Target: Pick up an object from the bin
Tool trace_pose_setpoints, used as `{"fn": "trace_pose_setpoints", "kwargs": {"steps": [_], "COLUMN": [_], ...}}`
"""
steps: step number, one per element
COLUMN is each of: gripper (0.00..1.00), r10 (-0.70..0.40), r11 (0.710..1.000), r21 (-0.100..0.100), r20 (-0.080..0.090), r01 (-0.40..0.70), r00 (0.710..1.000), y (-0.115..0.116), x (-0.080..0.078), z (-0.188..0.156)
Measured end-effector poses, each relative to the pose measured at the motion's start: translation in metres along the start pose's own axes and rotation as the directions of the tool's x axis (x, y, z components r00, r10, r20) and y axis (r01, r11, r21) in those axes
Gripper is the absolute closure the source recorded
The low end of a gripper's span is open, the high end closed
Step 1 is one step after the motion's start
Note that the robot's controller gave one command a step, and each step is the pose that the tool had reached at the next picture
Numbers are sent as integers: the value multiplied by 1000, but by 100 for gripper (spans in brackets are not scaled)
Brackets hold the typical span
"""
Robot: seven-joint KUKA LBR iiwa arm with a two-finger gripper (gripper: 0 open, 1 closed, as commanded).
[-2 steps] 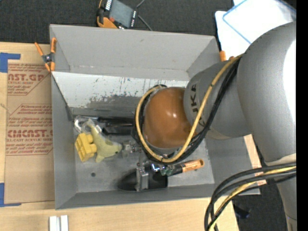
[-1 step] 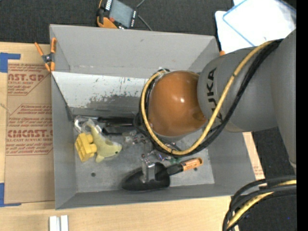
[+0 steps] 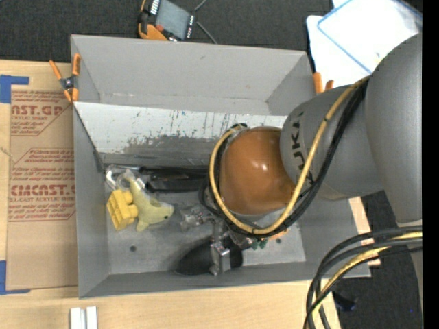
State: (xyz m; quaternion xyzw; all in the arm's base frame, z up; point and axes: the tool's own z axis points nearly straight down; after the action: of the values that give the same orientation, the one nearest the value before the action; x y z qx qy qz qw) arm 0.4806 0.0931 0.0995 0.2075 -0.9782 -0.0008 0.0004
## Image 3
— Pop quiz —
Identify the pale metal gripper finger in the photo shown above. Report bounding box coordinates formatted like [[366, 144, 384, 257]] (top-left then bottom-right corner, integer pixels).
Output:
[[178, 207, 214, 232], [209, 241, 231, 276]]

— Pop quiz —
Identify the black oval object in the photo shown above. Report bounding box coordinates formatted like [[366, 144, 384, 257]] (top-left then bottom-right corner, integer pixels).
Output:
[[174, 243, 244, 276]]

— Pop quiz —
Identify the pale yellow plush toy animal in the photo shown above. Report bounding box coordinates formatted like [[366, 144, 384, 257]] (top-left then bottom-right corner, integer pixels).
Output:
[[127, 178, 175, 232]]

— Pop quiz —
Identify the yellow toy building block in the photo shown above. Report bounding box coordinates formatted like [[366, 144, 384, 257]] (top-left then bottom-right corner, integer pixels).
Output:
[[106, 189, 139, 231]]

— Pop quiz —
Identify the grey metal bin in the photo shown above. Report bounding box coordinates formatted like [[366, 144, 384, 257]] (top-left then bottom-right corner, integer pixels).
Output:
[[70, 34, 373, 300]]

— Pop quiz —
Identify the brown cardboard board red print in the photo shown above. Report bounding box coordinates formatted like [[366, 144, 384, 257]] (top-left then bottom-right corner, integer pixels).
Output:
[[0, 59, 79, 295]]

